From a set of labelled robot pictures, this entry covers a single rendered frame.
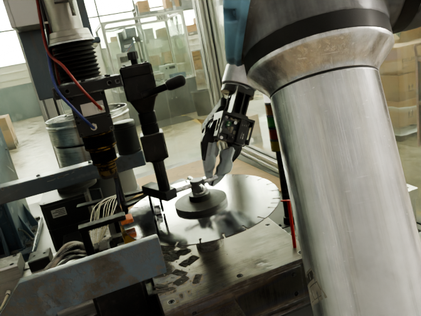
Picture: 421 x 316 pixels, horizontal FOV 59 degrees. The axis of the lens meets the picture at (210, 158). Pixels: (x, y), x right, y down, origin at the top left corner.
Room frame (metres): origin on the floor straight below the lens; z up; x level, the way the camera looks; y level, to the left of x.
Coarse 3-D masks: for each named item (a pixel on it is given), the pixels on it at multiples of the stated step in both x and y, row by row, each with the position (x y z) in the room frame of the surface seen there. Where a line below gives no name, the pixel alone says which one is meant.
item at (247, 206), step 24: (240, 192) 0.74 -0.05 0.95; (264, 192) 0.72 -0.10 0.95; (144, 216) 0.72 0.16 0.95; (168, 216) 0.69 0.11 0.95; (192, 216) 0.67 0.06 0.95; (216, 216) 0.65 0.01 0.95; (240, 216) 0.63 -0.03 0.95; (264, 216) 0.61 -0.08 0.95; (168, 240) 0.59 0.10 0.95; (192, 240) 0.58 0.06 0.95; (216, 240) 0.56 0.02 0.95
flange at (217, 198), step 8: (208, 192) 0.71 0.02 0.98; (216, 192) 0.74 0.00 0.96; (224, 192) 0.74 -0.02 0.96; (184, 200) 0.73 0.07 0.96; (192, 200) 0.71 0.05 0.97; (200, 200) 0.70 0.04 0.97; (208, 200) 0.71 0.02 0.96; (216, 200) 0.70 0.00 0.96; (224, 200) 0.70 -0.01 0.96; (176, 208) 0.71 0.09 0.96; (184, 208) 0.69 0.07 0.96; (192, 208) 0.69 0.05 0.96; (200, 208) 0.68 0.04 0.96; (208, 208) 0.67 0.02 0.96; (216, 208) 0.68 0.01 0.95
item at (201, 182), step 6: (192, 180) 0.73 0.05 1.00; (198, 180) 0.72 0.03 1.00; (204, 180) 0.73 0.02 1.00; (210, 180) 0.73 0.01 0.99; (186, 186) 0.71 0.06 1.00; (192, 186) 0.72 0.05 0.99; (198, 186) 0.71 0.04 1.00; (204, 186) 0.69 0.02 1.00; (192, 192) 0.72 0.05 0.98; (198, 192) 0.71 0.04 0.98
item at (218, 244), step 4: (200, 240) 0.70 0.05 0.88; (220, 240) 0.71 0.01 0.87; (200, 244) 0.70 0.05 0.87; (204, 244) 0.70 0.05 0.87; (208, 244) 0.70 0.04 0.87; (212, 244) 0.70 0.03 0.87; (216, 244) 0.70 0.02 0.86; (220, 244) 0.71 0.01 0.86; (200, 248) 0.70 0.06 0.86; (204, 248) 0.70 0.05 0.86; (208, 248) 0.70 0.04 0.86; (212, 248) 0.70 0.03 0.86; (216, 248) 0.70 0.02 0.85; (204, 252) 0.70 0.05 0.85; (208, 252) 0.70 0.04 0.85
